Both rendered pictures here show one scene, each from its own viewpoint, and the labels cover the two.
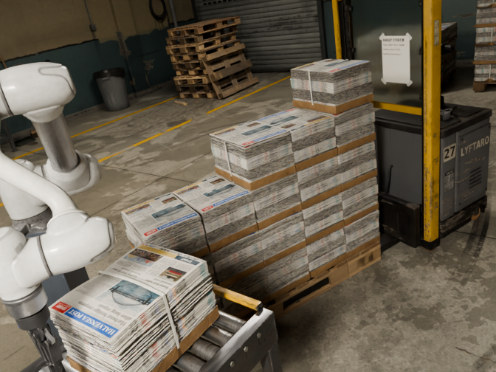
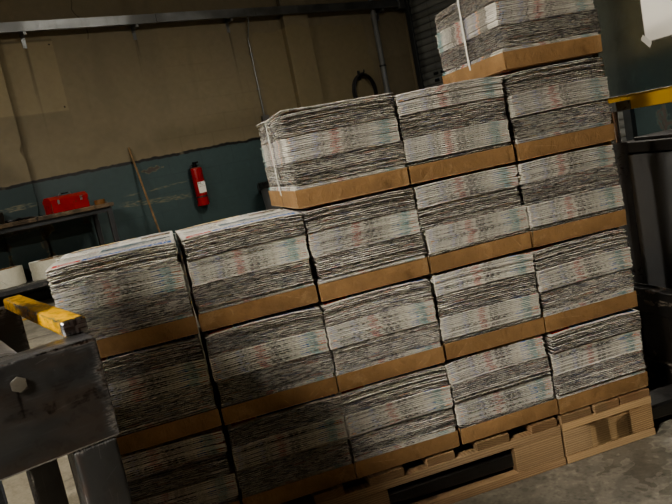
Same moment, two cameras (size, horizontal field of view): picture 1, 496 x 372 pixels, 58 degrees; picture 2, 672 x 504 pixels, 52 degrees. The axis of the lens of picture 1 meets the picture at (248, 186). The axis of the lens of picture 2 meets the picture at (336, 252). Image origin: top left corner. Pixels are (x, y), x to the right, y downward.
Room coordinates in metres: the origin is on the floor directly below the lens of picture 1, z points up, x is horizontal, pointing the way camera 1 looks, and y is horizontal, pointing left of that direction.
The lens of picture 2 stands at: (0.47, -0.49, 0.95)
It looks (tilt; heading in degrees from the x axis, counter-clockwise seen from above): 8 degrees down; 15
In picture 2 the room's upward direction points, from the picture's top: 11 degrees counter-clockwise
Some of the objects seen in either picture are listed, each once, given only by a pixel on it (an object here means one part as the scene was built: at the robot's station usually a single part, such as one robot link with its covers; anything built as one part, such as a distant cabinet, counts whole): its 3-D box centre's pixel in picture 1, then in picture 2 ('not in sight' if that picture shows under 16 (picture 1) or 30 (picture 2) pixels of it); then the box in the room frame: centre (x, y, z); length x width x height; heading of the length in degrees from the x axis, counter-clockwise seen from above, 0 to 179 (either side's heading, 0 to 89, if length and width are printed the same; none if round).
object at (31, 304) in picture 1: (25, 299); not in sight; (0.91, 0.57, 1.17); 0.09 x 0.09 x 0.06
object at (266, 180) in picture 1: (253, 169); (333, 187); (2.26, -0.05, 0.86); 0.38 x 0.29 x 0.04; 28
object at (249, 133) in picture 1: (247, 132); (319, 110); (2.27, -0.05, 1.06); 0.37 x 0.29 x 0.01; 28
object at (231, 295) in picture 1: (212, 288); (39, 311); (1.32, 0.19, 0.81); 0.43 x 0.03 x 0.02; 48
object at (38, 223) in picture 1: (30, 218); not in sight; (1.71, 0.92, 1.03); 0.22 x 0.18 x 0.06; 176
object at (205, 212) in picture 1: (246, 247); (318, 359); (2.19, 0.07, 0.42); 1.17 x 0.39 x 0.83; 118
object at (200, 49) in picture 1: (208, 57); not in sight; (9.03, 0.33, 0.65); 1.33 x 0.94 x 1.30; 142
